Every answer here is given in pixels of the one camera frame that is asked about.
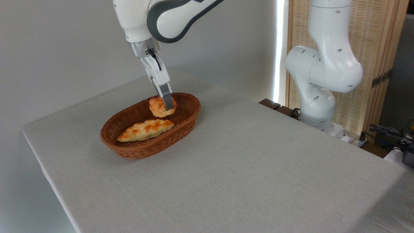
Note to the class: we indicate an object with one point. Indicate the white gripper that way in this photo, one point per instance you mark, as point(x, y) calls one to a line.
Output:
point(158, 72)

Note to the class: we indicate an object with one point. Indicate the round knotted bread roll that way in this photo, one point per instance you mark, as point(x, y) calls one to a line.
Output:
point(157, 106)

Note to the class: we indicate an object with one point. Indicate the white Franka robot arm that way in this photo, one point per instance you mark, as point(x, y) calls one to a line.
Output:
point(326, 64)

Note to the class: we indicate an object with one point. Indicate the long braided bread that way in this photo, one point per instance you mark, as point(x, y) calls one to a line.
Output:
point(145, 129)

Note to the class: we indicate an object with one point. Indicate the brown wicker oval basket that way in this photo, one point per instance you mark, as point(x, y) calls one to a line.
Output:
point(142, 149)

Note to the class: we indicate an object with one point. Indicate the dark brown wooden stand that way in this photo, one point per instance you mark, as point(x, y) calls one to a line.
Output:
point(270, 103)

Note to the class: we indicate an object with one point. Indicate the grey tablecloth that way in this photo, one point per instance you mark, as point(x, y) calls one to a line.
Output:
point(258, 194)

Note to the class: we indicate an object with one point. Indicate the white power strip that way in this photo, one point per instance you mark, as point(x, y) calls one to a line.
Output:
point(357, 141)

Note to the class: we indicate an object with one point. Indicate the dark metal screen hinge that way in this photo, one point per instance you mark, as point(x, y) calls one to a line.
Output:
point(381, 78)

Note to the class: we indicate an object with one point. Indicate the wooden bamboo folding screen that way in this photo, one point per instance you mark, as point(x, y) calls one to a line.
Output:
point(378, 38)

